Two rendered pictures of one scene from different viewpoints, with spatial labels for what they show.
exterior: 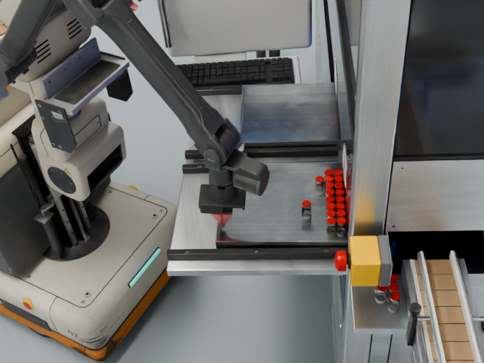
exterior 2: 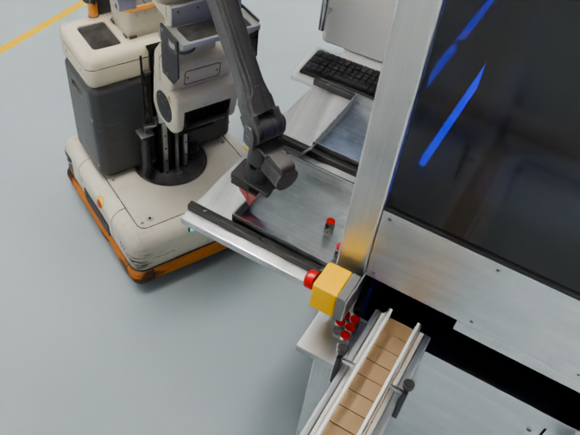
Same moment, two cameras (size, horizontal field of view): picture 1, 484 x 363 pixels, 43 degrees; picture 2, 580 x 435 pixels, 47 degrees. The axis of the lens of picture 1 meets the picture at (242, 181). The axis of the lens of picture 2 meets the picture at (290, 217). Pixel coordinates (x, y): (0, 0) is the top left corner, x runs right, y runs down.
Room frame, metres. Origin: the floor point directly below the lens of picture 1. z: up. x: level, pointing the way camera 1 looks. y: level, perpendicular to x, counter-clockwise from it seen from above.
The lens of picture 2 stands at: (-0.06, -0.36, 2.05)
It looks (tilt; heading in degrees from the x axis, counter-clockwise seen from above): 47 degrees down; 17
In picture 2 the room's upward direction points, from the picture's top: 8 degrees clockwise
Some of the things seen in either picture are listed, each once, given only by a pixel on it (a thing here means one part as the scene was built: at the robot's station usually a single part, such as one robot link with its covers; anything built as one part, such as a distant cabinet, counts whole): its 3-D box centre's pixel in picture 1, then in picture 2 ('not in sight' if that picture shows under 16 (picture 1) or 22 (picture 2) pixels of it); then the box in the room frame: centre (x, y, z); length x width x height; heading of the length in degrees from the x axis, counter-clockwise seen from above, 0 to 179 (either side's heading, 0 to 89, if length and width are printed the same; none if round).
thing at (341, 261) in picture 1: (344, 261); (313, 280); (0.75, -0.18, 0.99); 0.04 x 0.04 x 0.04; 83
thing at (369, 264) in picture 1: (367, 261); (333, 290); (0.75, -0.23, 1.00); 0.08 x 0.07 x 0.07; 83
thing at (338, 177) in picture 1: (339, 202); not in sight; (1.00, -0.22, 0.90); 0.18 x 0.02 x 0.05; 172
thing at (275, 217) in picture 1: (292, 204); (322, 217); (1.01, -0.11, 0.90); 0.34 x 0.26 x 0.04; 82
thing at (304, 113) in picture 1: (302, 115); (390, 145); (1.35, -0.18, 0.90); 0.34 x 0.26 x 0.04; 83
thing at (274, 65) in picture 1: (231, 73); (365, 79); (1.71, -0.01, 0.82); 0.40 x 0.14 x 0.02; 86
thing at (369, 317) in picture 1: (385, 305); (339, 340); (0.73, -0.27, 0.87); 0.14 x 0.13 x 0.02; 83
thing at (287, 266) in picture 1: (276, 165); (337, 178); (1.19, -0.09, 0.87); 0.70 x 0.48 x 0.02; 173
